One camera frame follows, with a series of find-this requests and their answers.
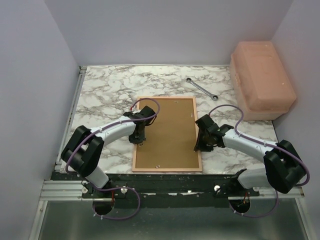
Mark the brown backing board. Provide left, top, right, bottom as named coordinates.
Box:
left=134, top=98, right=201, bottom=170

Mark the pink photo frame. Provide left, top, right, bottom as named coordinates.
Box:
left=131, top=96, right=203, bottom=173

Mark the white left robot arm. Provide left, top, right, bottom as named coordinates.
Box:
left=60, top=106, right=157, bottom=198

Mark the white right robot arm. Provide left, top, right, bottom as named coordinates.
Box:
left=194, top=114, right=307, bottom=196

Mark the silver ratchet wrench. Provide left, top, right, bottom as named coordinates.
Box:
left=186, top=77, right=219, bottom=101

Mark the translucent orange plastic box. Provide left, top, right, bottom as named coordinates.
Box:
left=229, top=41, right=297, bottom=121

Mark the aluminium extrusion rail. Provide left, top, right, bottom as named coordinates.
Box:
left=39, top=179, right=88, bottom=201

